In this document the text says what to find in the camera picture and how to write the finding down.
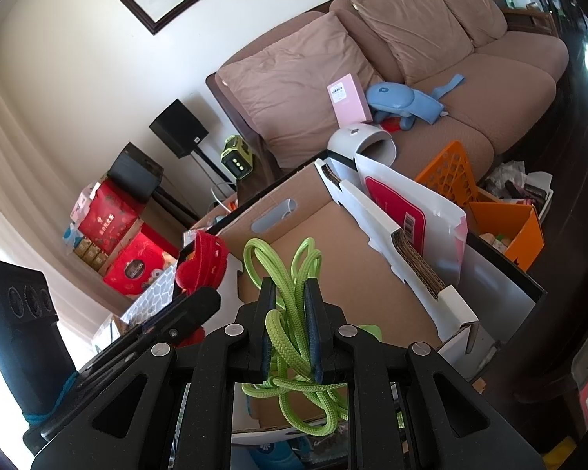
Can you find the green rope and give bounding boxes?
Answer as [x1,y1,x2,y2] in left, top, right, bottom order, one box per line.
[241,237,383,436]

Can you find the white bag red label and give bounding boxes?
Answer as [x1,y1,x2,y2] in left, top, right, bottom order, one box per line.
[355,154,468,287]

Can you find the red plastic clip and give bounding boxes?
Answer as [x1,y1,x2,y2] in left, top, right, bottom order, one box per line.
[175,230,230,348]

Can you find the red gift bag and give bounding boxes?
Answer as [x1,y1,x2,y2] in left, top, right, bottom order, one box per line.
[78,179,145,258]

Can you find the green black radio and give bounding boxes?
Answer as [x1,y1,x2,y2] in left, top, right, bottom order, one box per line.
[220,134,256,179]

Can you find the orange cardboard box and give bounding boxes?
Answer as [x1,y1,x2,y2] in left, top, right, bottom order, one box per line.
[465,187,546,272]

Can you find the dark wooden cabinet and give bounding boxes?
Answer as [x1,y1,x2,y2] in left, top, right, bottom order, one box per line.
[477,0,562,37]

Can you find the stone pattern blanket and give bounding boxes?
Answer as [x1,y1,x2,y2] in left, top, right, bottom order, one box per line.
[120,267,187,326]

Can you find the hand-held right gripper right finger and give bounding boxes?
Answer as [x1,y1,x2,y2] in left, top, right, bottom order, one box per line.
[301,278,550,470]

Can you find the pink box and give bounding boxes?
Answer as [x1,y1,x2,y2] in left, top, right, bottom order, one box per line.
[327,73,374,128]

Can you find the white cardboard box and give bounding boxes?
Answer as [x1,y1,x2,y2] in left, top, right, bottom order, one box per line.
[211,159,482,444]

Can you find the white open box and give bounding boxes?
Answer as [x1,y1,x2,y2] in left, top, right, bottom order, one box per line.
[483,161,554,221]

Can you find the brown sofa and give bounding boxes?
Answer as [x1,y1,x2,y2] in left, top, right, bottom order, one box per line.
[206,0,569,182]

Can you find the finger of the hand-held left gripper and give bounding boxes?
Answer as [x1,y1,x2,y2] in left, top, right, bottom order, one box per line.
[78,286,222,378]

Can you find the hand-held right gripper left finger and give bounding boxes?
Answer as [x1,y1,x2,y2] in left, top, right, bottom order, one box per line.
[31,277,276,470]

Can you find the brown cardboard carton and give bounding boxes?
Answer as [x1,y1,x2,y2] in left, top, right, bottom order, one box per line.
[99,218,146,277]

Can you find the pink white packet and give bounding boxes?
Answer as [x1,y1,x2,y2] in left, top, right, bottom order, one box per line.
[70,183,101,221]

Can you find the orange plastic basket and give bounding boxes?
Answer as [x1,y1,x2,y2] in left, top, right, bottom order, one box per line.
[414,140,495,211]

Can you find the cream curtain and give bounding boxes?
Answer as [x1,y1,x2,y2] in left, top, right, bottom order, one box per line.
[0,54,123,334]

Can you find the black speaker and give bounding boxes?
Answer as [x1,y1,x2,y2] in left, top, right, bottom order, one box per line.
[107,142,165,201]
[149,99,209,159]

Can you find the black speaker stand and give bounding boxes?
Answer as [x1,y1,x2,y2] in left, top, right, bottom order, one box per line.
[191,152,236,197]
[147,186,201,226]

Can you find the blue tissue packet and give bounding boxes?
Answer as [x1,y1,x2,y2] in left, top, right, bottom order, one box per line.
[61,222,85,255]

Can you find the brown sofa cushion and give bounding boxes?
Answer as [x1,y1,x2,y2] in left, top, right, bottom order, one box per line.
[430,0,509,49]
[348,0,474,86]
[216,10,383,170]

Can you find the white dome device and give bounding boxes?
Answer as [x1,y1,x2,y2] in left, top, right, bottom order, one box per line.
[327,122,397,177]

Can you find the blue massager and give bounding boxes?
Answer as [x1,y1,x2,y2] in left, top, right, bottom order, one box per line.
[365,74,464,133]

